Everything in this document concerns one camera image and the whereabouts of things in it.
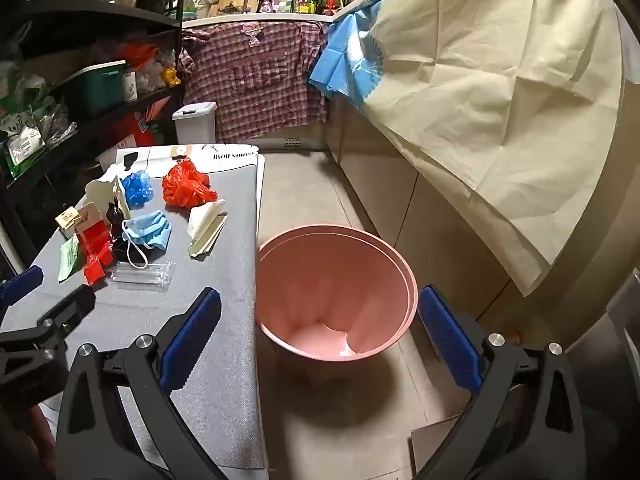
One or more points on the red carton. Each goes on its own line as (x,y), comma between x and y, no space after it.
(142,127)

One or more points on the white printed poster sheet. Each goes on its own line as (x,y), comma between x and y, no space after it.
(165,152)

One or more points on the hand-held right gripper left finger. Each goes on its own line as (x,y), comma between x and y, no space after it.
(192,340)

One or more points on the red plastic packaging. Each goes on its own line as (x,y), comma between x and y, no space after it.
(95,255)

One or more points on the black shelf rack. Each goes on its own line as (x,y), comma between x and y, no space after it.
(100,17)

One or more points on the green packet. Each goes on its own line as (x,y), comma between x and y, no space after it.
(69,260)

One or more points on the yellow toy figure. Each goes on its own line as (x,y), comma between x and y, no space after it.
(171,76)

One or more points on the cardboard piece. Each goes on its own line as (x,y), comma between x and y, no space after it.
(435,440)

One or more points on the orange plastic bag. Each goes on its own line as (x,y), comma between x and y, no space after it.
(140,54)

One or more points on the beige base cabinet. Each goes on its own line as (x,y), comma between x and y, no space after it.
(380,185)

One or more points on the red plastic bag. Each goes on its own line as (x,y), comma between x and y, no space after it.
(185,185)

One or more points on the red plaid shirt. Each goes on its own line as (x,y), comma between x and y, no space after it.
(250,85)

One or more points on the small cardboard box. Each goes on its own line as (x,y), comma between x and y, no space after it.
(70,220)

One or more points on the blue face mask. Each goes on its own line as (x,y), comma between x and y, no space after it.
(150,230)

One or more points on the cream cloth with blue print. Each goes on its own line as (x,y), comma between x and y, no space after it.
(500,110)

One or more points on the green plastic bags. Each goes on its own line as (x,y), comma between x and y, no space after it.
(25,130)

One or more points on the green storage box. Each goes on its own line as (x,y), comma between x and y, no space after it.
(100,90)

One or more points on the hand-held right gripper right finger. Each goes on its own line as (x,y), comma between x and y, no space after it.
(447,335)

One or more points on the labelled jar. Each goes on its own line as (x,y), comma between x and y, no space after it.
(130,85)

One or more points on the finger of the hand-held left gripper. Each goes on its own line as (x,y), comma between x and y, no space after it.
(70,307)
(20,282)

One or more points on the white lidded bin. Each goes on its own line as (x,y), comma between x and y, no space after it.
(197,125)

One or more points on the blue plastic bag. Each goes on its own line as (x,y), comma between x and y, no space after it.
(137,190)

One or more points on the cream paper wrapper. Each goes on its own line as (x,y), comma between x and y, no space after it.
(205,230)

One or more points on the pink plastic bucket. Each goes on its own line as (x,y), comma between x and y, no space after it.
(325,285)

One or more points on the black plastic wrapper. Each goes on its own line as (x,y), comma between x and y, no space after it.
(120,252)

